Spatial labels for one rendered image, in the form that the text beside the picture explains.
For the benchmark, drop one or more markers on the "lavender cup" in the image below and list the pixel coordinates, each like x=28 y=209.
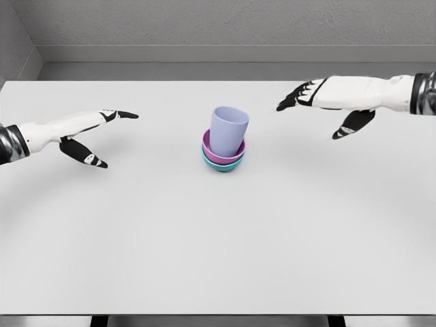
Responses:
x=227 y=131

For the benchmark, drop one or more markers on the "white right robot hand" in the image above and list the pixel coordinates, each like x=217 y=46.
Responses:
x=344 y=92

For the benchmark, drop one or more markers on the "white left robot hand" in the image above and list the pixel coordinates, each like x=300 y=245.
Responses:
x=76 y=123

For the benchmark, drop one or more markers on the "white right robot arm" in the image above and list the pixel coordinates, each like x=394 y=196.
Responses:
x=408 y=92

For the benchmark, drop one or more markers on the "purple bowl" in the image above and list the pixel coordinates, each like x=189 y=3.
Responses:
x=221 y=155

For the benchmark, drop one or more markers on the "teal bowl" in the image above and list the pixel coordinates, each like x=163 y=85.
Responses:
x=223 y=167

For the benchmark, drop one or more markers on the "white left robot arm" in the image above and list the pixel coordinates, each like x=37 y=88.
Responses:
x=27 y=138

